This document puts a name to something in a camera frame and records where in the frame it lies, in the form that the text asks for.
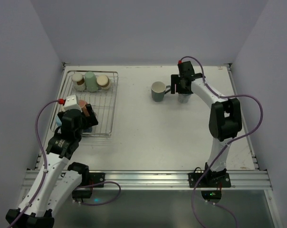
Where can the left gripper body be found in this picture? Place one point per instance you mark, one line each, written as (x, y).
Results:
(90, 116)

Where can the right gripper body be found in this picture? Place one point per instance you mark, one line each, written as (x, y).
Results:
(179, 84)

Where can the light blue mug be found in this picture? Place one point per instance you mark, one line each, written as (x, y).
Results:
(58, 121)

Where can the grey mug cream inside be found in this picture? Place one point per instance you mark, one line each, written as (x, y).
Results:
(159, 90)

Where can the grey blue mug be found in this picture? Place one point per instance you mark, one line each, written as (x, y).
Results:
(183, 98)

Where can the mint green cup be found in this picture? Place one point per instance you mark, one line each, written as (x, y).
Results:
(91, 82)

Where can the dark navy mug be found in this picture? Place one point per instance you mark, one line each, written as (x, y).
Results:
(88, 130)

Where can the pink dotted mug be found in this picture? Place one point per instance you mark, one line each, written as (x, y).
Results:
(82, 105)

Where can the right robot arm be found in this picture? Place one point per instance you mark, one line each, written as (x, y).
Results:
(225, 121)

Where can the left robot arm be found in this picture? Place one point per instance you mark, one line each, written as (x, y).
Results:
(47, 194)

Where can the cream cup brown band left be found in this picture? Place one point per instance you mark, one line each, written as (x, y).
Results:
(78, 81)

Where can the cream cup brown band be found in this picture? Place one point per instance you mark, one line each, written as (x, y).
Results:
(78, 81)
(104, 82)

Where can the cream cup brown band right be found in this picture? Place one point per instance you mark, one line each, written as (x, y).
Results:
(104, 82)

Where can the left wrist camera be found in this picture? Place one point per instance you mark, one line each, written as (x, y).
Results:
(71, 103)

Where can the metal wire dish rack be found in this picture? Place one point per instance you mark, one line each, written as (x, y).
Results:
(103, 101)

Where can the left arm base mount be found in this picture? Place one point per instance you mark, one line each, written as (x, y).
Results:
(86, 193)

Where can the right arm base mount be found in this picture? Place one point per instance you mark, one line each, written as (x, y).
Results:
(214, 181)

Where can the aluminium mounting rail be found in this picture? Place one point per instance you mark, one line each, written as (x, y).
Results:
(179, 180)

